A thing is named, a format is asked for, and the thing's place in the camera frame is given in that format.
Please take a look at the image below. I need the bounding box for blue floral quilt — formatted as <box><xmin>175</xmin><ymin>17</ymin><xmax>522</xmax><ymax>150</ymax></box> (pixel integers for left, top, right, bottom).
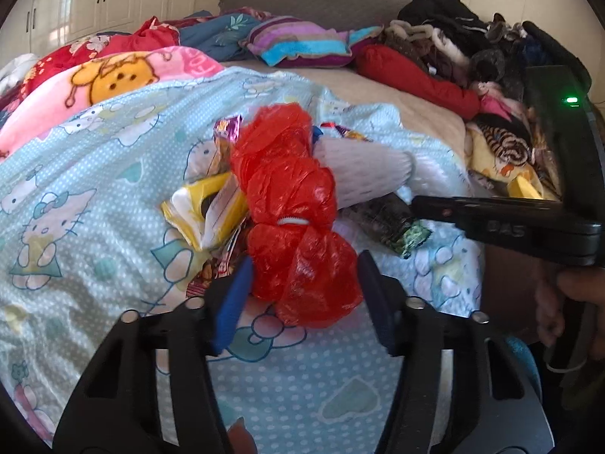
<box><xmin>177</xmin><ymin>9</ymin><xmax>263</xmax><ymax>62</ymax></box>

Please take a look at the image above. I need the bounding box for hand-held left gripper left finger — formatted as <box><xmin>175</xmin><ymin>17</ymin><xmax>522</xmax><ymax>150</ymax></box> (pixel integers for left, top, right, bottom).
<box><xmin>52</xmin><ymin>256</ymin><xmax>256</xmax><ymax>454</ymax></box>

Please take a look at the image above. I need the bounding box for red plastic bag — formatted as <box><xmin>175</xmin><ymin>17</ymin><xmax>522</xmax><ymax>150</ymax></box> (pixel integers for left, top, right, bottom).
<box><xmin>230</xmin><ymin>103</ymin><xmax>364</xmax><ymax>328</ymax></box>

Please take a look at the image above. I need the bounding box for brown shiny snack wrapper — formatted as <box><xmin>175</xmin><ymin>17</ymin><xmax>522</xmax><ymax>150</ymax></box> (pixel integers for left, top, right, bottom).
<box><xmin>186</xmin><ymin>227</ymin><xmax>253</xmax><ymax>300</ymax></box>

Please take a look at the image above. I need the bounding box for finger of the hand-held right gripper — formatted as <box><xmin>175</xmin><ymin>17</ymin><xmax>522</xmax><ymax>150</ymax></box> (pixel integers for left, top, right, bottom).
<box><xmin>410</xmin><ymin>195</ymin><xmax>478</xmax><ymax>235</ymax></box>

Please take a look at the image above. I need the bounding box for red bolster pillow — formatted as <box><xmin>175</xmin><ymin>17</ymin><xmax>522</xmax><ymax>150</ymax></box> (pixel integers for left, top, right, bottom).
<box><xmin>354</xmin><ymin>44</ymin><xmax>482</xmax><ymax>120</ymax></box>

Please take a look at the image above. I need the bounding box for person's right hand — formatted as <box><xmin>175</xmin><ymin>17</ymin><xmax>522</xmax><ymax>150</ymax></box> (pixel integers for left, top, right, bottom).
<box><xmin>535</xmin><ymin>269</ymin><xmax>605</xmax><ymax>346</ymax></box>

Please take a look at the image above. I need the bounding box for beige bed sheet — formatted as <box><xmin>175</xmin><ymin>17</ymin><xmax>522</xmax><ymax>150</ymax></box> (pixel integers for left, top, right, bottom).
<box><xmin>222</xmin><ymin>59</ymin><xmax>468</xmax><ymax>152</ymax></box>

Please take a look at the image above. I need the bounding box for red snack wrapper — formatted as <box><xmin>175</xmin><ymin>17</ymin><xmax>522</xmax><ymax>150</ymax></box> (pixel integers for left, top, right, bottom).
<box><xmin>319</xmin><ymin>122</ymin><xmax>374</xmax><ymax>143</ymax></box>

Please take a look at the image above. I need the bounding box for purple candy wrapper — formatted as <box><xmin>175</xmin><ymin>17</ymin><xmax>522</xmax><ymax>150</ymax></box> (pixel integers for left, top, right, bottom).
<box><xmin>212</xmin><ymin>114</ymin><xmax>244</xmax><ymax>176</ymax></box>

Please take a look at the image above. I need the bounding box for pink cartoon blanket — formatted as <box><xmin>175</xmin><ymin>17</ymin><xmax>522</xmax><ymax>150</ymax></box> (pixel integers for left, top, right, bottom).
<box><xmin>0</xmin><ymin>46</ymin><xmax>225</xmax><ymax>157</ymax></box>

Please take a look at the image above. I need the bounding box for yellow snack packet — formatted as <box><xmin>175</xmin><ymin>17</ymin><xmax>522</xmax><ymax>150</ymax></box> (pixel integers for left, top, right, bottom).
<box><xmin>160</xmin><ymin>173</ymin><xmax>251</xmax><ymax>251</ymax></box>

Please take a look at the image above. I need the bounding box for white foam fruit net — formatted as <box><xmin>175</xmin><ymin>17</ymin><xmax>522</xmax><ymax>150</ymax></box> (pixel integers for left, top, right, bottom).
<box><xmin>312</xmin><ymin>137</ymin><xmax>417</xmax><ymax>211</ymax></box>

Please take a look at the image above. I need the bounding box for teal fuzzy cloth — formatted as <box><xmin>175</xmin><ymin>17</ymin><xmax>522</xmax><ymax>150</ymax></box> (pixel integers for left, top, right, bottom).
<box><xmin>505</xmin><ymin>336</ymin><xmax>542</xmax><ymax>391</ymax></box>

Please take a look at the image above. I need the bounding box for pile of dark clothes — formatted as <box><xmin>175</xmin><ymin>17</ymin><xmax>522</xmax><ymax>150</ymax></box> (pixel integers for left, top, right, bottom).
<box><xmin>383</xmin><ymin>0</ymin><xmax>591</xmax><ymax>199</ymax></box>

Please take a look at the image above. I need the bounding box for light blue cartoon blanket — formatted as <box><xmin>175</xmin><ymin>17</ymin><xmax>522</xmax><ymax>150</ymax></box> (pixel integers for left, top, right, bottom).
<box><xmin>0</xmin><ymin>67</ymin><xmax>487</xmax><ymax>454</ymax></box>

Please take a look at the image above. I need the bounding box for striped purple blue pillow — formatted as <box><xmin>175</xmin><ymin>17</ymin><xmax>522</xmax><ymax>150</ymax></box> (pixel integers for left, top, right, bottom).
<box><xmin>239</xmin><ymin>16</ymin><xmax>383</xmax><ymax>69</ymax></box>

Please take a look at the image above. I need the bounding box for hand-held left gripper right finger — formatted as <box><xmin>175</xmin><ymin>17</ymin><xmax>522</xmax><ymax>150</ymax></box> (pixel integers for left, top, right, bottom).
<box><xmin>357</xmin><ymin>250</ymin><xmax>544</xmax><ymax>454</ymax></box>

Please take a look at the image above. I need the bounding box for yellow plastic item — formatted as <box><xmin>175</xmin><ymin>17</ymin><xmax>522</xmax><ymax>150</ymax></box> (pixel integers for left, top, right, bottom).
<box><xmin>508</xmin><ymin>175</ymin><xmax>544</xmax><ymax>199</ymax></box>

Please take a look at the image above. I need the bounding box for white quilt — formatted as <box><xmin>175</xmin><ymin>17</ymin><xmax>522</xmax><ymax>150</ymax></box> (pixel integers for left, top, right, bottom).
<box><xmin>0</xmin><ymin>54</ymin><xmax>39</xmax><ymax>87</ymax></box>

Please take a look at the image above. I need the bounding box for dark wrapper with green end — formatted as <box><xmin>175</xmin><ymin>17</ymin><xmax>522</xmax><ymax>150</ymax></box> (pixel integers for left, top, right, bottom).
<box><xmin>340</xmin><ymin>196</ymin><xmax>433</xmax><ymax>260</ymax></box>

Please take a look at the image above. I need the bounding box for red floral blanket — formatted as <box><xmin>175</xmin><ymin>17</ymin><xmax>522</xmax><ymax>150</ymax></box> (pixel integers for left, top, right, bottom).
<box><xmin>0</xmin><ymin>16</ymin><xmax>183</xmax><ymax>109</ymax></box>

